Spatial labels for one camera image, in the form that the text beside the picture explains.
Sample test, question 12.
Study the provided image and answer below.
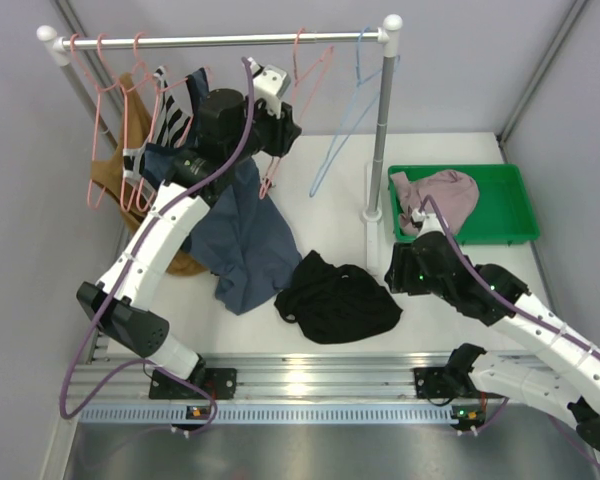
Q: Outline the pink wire hanger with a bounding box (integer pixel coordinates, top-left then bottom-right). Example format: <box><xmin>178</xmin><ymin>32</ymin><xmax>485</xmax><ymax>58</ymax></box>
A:
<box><xmin>259</xmin><ymin>27</ymin><xmax>334</xmax><ymax>200</ymax></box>

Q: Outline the black tank top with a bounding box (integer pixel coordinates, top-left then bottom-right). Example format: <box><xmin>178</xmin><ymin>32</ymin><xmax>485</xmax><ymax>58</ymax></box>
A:
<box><xmin>274</xmin><ymin>250</ymin><xmax>402</xmax><ymax>345</ymax></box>

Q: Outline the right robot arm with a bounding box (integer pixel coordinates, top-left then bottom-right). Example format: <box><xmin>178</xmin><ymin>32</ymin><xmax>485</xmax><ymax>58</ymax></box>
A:
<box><xmin>385</xmin><ymin>231</ymin><xmax>600</xmax><ymax>452</ymax></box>

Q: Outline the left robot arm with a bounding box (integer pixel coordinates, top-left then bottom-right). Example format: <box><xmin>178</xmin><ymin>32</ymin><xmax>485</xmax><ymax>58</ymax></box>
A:
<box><xmin>76</xmin><ymin>89</ymin><xmax>301</xmax><ymax>397</ymax></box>

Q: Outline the striped tank top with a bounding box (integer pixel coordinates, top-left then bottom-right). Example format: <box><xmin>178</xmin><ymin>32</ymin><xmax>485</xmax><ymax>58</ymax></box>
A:
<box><xmin>121</xmin><ymin>66</ymin><xmax>193</xmax><ymax>211</ymax></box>

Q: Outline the blue tank top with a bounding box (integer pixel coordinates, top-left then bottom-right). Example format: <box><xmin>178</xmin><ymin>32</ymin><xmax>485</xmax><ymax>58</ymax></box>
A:
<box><xmin>153</xmin><ymin>87</ymin><xmax>301</xmax><ymax>315</ymax></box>

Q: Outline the pink hanger with blue top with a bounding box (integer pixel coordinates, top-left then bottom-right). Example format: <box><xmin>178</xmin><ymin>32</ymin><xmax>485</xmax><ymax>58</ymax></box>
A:
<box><xmin>129</xmin><ymin>32</ymin><xmax>212</xmax><ymax>214</ymax></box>

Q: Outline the brown tank top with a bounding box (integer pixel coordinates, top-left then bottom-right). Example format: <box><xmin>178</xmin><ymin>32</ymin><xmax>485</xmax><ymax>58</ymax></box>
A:
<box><xmin>89</xmin><ymin>72</ymin><xmax>209</xmax><ymax>277</ymax></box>

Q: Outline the pink hanger with striped top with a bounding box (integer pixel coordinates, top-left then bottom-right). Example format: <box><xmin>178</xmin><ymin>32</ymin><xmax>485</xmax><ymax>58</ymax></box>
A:
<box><xmin>91</xmin><ymin>32</ymin><xmax>158</xmax><ymax>216</ymax></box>

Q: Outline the pink hanger with brown top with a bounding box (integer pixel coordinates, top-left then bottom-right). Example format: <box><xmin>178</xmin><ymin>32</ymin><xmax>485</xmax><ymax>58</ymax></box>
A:
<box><xmin>69</xmin><ymin>33</ymin><xmax>120</xmax><ymax>210</ymax></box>

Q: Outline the pink crumpled garment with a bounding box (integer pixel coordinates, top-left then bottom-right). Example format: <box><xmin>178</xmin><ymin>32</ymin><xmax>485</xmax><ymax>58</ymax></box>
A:
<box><xmin>389</xmin><ymin>169</ymin><xmax>480</xmax><ymax>236</ymax></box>

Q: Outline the green plastic tray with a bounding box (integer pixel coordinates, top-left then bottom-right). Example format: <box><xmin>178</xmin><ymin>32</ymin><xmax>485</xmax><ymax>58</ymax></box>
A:
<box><xmin>387</xmin><ymin>164</ymin><xmax>540</xmax><ymax>245</ymax></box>

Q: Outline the silver clothes rack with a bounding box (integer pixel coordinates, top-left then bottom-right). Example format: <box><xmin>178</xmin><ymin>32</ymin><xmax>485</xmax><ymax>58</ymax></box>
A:
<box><xmin>35</xmin><ymin>13</ymin><xmax>404</xmax><ymax>276</ymax></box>

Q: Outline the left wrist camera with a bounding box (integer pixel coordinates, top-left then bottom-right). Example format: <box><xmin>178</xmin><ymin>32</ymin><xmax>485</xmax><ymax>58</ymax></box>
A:
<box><xmin>248</xmin><ymin>57</ymin><xmax>291</xmax><ymax>119</ymax></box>

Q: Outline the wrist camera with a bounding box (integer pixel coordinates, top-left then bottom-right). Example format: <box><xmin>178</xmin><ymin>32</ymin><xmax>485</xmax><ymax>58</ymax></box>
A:
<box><xmin>411</xmin><ymin>210</ymin><xmax>443</xmax><ymax>238</ymax></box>
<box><xmin>248</xmin><ymin>57</ymin><xmax>291</xmax><ymax>119</ymax></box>

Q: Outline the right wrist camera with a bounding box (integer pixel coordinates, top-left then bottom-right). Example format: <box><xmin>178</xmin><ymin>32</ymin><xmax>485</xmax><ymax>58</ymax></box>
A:
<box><xmin>411</xmin><ymin>210</ymin><xmax>443</xmax><ymax>238</ymax></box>

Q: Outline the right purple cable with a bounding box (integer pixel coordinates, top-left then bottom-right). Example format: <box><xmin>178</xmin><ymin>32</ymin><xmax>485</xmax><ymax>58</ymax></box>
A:
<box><xmin>417</xmin><ymin>194</ymin><xmax>600</xmax><ymax>479</ymax></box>

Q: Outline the purple cable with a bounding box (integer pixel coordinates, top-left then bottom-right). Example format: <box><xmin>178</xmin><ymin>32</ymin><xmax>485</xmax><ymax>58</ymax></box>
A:
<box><xmin>59</xmin><ymin>57</ymin><xmax>256</xmax><ymax>436</ymax></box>
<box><xmin>417</xmin><ymin>194</ymin><xmax>600</xmax><ymax>479</ymax></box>

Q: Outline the light blue wire hanger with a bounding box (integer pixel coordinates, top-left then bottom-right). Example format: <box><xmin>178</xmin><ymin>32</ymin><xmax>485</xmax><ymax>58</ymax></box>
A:
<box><xmin>309</xmin><ymin>27</ymin><xmax>400</xmax><ymax>198</ymax></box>

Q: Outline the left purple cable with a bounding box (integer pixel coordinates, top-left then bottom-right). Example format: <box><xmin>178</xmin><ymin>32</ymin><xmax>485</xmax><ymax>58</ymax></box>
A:
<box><xmin>59</xmin><ymin>57</ymin><xmax>256</xmax><ymax>436</ymax></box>

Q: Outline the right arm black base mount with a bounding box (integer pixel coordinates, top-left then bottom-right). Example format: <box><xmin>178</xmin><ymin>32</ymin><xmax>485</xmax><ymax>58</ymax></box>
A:
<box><xmin>413</xmin><ymin>343</ymin><xmax>486</xmax><ymax>406</ymax></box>

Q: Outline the aluminium mounting rail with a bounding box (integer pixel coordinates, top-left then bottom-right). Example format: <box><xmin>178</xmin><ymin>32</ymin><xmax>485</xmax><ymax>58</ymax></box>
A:
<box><xmin>67</xmin><ymin>352</ymin><xmax>450</xmax><ymax>405</ymax></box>

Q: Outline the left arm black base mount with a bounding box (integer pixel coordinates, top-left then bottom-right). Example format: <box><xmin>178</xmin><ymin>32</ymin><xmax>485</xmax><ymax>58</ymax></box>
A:
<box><xmin>148</xmin><ymin>368</ymin><xmax>237</xmax><ymax>400</ymax></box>

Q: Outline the perforated cable duct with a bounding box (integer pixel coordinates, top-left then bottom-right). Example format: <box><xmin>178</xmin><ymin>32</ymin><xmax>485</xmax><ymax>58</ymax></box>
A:
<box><xmin>79</xmin><ymin>404</ymin><xmax>483</xmax><ymax>425</ymax></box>

